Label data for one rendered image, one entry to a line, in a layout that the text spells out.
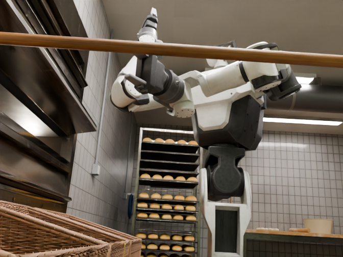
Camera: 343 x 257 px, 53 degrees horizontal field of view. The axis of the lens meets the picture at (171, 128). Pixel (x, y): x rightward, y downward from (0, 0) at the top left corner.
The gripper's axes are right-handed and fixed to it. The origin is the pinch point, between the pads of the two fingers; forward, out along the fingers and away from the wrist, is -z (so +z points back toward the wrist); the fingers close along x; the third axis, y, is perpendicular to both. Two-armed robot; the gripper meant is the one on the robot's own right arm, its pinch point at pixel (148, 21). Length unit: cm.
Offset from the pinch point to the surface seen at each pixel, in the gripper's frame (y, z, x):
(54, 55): 36, -6, -44
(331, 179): -428, -163, -230
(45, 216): 18, 75, -64
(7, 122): 43, 53, -35
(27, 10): 51, 9, -13
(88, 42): 27, 75, 33
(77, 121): 13, 7, -76
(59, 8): 41, -27, -31
